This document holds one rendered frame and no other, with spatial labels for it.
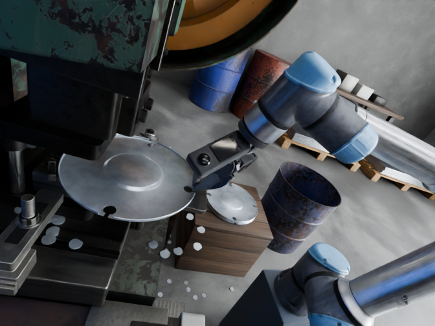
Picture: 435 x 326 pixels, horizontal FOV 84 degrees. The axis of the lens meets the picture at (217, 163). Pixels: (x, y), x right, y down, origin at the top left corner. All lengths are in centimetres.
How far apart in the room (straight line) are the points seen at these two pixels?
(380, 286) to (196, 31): 79
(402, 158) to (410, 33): 417
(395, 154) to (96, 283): 62
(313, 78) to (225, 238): 93
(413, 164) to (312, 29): 350
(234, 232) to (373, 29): 378
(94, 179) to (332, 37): 391
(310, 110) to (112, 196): 38
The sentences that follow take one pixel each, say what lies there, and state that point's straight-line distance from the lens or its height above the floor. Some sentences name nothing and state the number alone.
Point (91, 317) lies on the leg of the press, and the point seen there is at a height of 64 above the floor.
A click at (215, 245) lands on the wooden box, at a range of 123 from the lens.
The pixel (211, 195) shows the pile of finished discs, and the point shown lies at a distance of 125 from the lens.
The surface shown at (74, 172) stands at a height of 78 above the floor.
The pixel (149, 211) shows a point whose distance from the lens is 49.
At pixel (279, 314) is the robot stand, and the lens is 92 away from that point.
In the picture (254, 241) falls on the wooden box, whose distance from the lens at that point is 125.
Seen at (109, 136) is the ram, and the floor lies 90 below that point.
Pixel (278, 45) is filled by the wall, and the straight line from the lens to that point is 392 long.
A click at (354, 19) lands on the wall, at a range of 426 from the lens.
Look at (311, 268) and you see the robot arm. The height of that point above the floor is 64.
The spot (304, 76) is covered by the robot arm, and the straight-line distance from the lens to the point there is 39.
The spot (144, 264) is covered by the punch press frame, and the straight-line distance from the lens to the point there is 59.
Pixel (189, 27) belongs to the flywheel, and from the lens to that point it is 78.
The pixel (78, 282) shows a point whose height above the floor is 71.
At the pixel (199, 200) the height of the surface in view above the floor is 78.
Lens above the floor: 114
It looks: 31 degrees down
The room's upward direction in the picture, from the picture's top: 24 degrees clockwise
